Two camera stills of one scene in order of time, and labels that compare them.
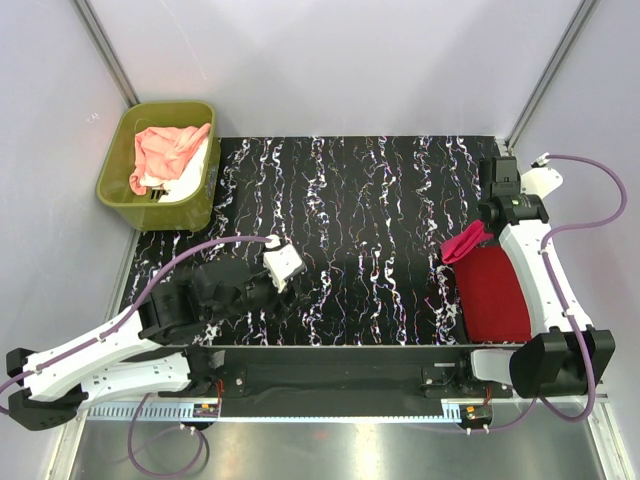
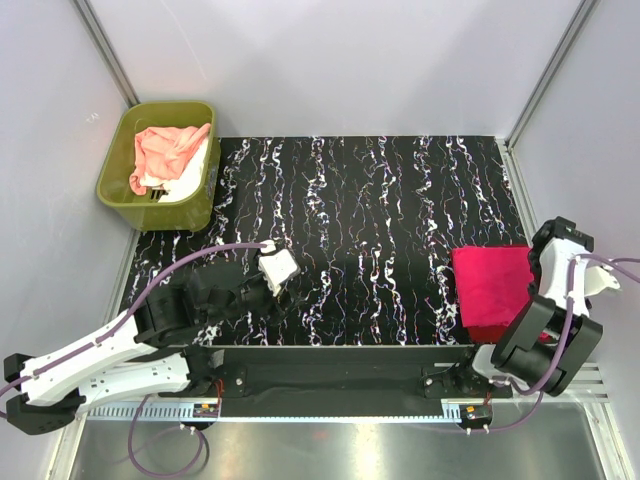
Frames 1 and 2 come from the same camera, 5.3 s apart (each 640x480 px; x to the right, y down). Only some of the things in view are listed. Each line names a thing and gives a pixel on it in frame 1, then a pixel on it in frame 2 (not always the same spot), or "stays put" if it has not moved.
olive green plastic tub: x=163 y=165 stays put
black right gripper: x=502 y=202 → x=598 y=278
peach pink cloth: x=163 y=151 stays put
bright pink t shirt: x=464 y=242 → x=493 y=283
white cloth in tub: x=187 y=184 stays put
